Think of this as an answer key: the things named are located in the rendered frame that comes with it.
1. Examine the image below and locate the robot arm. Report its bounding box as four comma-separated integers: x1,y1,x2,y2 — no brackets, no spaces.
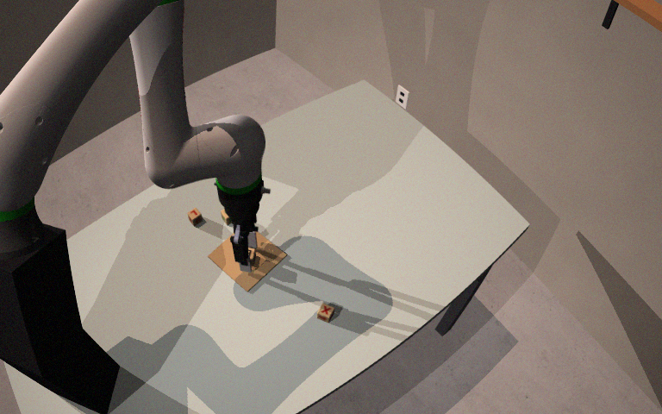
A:
0,0,271,260

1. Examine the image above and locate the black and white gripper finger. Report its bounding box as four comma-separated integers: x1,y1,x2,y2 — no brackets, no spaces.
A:
248,215,259,249
230,219,252,273

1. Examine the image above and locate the tan square mat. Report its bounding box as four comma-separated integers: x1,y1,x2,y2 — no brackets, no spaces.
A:
208,232,287,292

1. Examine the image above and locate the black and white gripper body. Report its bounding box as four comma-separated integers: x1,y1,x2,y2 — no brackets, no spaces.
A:
224,203,259,231

